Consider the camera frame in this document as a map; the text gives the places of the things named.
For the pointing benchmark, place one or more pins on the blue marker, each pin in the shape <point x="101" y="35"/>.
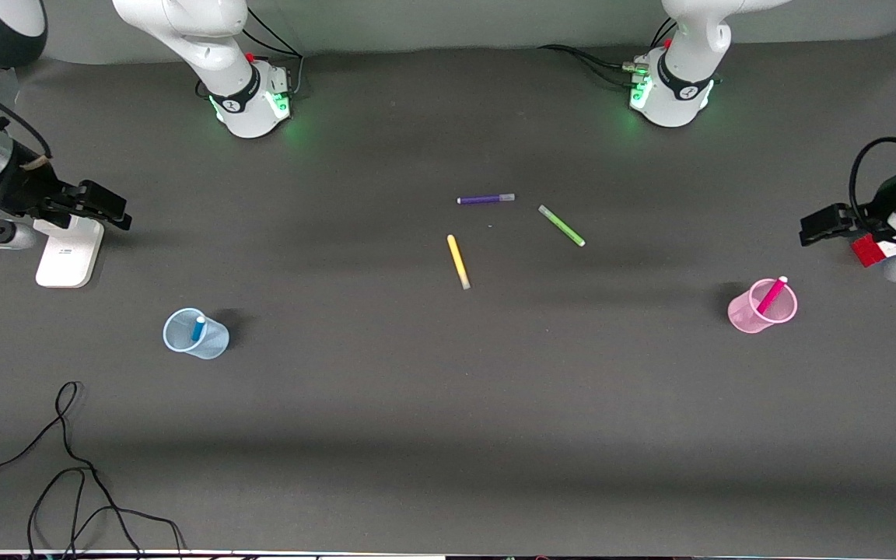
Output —
<point x="198" y="330"/>

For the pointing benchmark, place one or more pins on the pink marker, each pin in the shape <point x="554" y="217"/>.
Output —
<point x="771" y="295"/>

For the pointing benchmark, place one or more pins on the light blue plastic cup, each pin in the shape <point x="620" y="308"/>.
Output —
<point x="197" y="336"/>

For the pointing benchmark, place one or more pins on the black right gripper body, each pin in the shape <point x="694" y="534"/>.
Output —
<point x="28" y="190"/>

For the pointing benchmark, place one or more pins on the pink plastic cup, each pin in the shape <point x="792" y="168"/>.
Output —
<point x="751" y="315"/>

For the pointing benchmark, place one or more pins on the yellow marker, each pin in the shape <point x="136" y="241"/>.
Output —
<point x="458" y="261"/>

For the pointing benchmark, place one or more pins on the dark grey table mat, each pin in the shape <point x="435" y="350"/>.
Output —
<point x="448" y="435"/>

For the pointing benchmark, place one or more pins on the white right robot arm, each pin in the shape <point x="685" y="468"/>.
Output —
<point x="234" y="85"/>

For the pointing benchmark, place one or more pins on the white stand with base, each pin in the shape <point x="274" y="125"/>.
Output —
<point x="67" y="257"/>

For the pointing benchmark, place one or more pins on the multicoloured puzzle cube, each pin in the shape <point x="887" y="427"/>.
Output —
<point x="869" y="250"/>

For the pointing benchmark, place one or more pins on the purple marker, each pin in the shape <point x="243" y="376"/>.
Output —
<point x="483" y="199"/>

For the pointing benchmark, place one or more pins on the green marker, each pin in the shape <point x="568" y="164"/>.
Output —
<point x="561" y="225"/>

